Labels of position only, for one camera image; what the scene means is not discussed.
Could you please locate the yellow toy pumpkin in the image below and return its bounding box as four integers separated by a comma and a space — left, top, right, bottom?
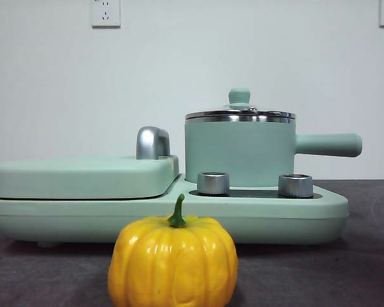
107, 193, 239, 307

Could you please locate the silver control knob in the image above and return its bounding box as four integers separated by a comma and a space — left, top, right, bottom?
196, 171, 230, 196
277, 173, 314, 198

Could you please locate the glass lid with green knob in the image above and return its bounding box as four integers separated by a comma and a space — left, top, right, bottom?
184, 88, 297, 120

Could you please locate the green pot with handle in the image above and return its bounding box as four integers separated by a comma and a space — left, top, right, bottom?
184, 112, 363, 188

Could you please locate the green breakfast machine base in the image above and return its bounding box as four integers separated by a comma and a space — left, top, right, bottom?
0, 174, 351, 249

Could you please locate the green griddle cover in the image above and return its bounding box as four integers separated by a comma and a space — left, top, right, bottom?
0, 154, 181, 201

